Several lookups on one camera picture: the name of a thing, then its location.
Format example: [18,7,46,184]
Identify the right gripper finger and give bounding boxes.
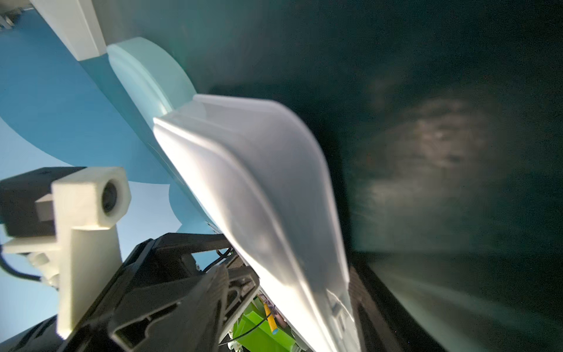
[348,263,444,351]

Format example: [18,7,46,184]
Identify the clear frosted pencil case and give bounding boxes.
[31,0,106,61]

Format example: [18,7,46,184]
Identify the white pencil case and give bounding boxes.
[152,95,360,351]

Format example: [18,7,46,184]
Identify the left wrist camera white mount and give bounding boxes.
[1,167,132,339]

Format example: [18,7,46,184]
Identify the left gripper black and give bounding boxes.
[59,233,260,351]

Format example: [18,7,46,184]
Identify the light blue pencil case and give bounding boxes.
[107,37,220,234]

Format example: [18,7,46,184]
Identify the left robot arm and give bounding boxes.
[1,233,260,351]

